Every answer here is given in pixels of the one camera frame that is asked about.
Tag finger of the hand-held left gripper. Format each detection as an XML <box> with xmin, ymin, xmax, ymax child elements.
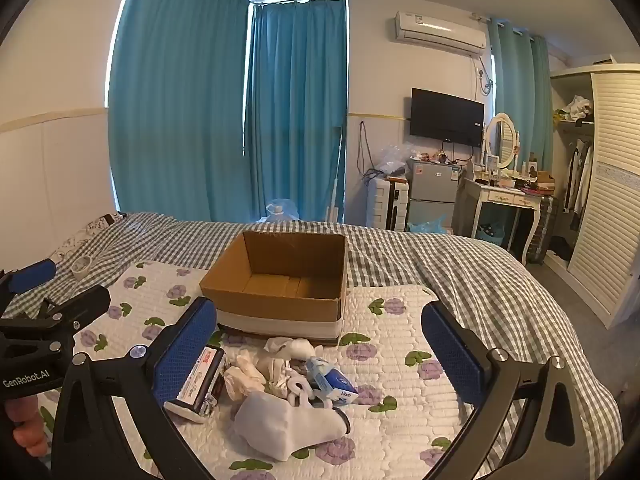
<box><xmin>0</xmin><ymin>259</ymin><xmax>57</xmax><ymax>311</ymax></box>
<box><xmin>40</xmin><ymin>286</ymin><xmax>112</xmax><ymax>328</ymax></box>

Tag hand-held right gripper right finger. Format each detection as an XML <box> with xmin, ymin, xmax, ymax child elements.
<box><xmin>421</xmin><ymin>301</ymin><xmax>588</xmax><ymax>480</ymax></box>

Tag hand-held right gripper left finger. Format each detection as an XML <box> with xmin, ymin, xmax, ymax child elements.
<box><xmin>52</xmin><ymin>296</ymin><xmax>218</xmax><ymax>480</ymax></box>

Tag white wipes packet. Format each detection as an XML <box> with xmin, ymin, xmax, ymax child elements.
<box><xmin>165</xmin><ymin>345</ymin><xmax>228</xmax><ymax>423</ymax></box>

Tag cream sock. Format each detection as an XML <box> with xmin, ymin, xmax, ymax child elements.
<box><xmin>222</xmin><ymin>350</ymin><xmax>268</xmax><ymax>401</ymax></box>

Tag white sock bundle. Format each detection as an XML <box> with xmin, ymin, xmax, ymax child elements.
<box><xmin>265</xmin><ymin>357</ymin><xmax>321</xmax><ymax>413</ymax></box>

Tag small white sock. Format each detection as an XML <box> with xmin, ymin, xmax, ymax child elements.
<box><xmin>263</xmin><ymin>337</ymin><xmax>326</xmax><ymax>361</ymax></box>

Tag large white sock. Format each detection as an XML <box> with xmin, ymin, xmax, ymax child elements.
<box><xmin>234</xmin><ymin>391</ymin><xmax>351</xmax><ymax>462</ymax></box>

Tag blue tissue packet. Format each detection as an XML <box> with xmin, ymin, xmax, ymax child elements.
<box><xmin>306</xmin><ymin>356</ymin><xmax>360</xmax><ymax>405</ymax></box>

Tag brown cardboard box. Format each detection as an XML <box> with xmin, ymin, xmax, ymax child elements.
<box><xmin>199</xmin><ymin>230</ymin><xmax>348</xmax><ymax>347</ymax></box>

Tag person's left hand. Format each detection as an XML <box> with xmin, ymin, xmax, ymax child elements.
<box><xmin>2</xmin><ymin>394</ymin><xmax>56</xmax><ymax>458</ymax></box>

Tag black white patterned pillow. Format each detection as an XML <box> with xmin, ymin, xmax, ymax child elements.
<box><xmin>50</xmin><ymin>212</ymin><xmax>128</xmax><ymax>261</ymax></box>

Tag floral quilted mat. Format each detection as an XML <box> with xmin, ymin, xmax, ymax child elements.
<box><xmin>30</xmin><ymin>259</ymin><xmax>618</xmax><ymax>480</ymax></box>

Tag blue plastic bag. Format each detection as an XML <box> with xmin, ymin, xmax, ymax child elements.
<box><xmin>406</xmin><ymin>215</ymin><xmax>447</xmax><ymax>235</ymax></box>

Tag dark suitcase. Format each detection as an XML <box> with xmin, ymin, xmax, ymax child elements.
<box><xmin>525</xmin><ymin>195</ymin><xmax>558</xmax><ymax>266</ymax></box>

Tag white suitcase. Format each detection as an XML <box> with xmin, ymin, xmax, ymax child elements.
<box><xmin>367</xmin><ymin>176</ymin><xmax>412</xmax><ymax>231</ymax></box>

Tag grey mini fridge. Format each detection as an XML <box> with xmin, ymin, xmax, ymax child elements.
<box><xmin>407</xmin><ymin>157</ymin><xmax>462</xmax><ymax>233</ymax></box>

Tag white dressing table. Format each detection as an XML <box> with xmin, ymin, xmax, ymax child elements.
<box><xmin>457</xmin><ymin>175</ymin><xmax>548</xmax><ymax>266</ymax></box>

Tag large water bottle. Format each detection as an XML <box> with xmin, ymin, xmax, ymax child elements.
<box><xmin>260</xmin><ymin>199</ymin><xmax>301</xmax><ymax>223</ymax></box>

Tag white mop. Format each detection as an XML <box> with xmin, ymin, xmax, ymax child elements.
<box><xmin>327</xmin><ymin>122</ymin><xmax>346</xmax><ymax>223</ymax></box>

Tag clear plastic bag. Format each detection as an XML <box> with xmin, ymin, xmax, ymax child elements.
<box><xmin>372</xmin><ymin>142</ymin><xmax>416</xmax><ymax>176</ymax></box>

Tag wide teal curtain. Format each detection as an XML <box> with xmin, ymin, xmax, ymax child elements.
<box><xmin>107</xmin><ymin>0</ymin><xmax>251</xmax><ymax>223</ymax></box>

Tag hanging clothes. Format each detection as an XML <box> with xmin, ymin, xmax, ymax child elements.
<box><xmin>562</xmin><ymin>137</ymin><xmax>593</xmax><ymax>213</ymax></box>

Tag white oval vanity mirror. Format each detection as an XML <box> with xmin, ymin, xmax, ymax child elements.
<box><xmin>482</xmin><ymin>112</ymin><xmax>521</xmax><ymax>171</ymax></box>

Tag white slatted wardrobe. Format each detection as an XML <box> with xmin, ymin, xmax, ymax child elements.
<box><xmin>542</xmin><ymin>62</ymin><xmax>640</xmax><ymax>331</ymax></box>

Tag teal curtain beside wardrobe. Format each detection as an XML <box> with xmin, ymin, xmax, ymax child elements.
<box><xmin>487</xmin><ymin>17</ymin><xmax>553</xmax><ymax>171</ymax></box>

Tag narrow teal curtain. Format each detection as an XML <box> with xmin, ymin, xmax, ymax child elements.
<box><xmin>244</xmin><ymin>0</ymin><xmax>348</xmax><ymax>223</ymax></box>

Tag pile of clothes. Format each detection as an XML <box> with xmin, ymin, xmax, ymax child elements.
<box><xmin>552</xmin><ymin>95</ymin><xmax>596</xmax><ymax>123</ymax></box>

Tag white air conditioner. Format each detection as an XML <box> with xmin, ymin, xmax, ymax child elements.
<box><xmin>393</xmin><ymin>10</ymin><xmax>487</xmax><ymax>56</ymax></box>

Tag hanging cables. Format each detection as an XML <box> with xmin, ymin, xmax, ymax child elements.
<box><xmin>357</xmin><ymin>120</ymin><xmax>373</xmax><ymax>181</ymax></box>

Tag black wall television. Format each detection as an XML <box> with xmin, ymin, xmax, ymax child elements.
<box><xmin>410</xmin><ymin>88</ymin><xmax>486</xmax><ymax>147</ymax></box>

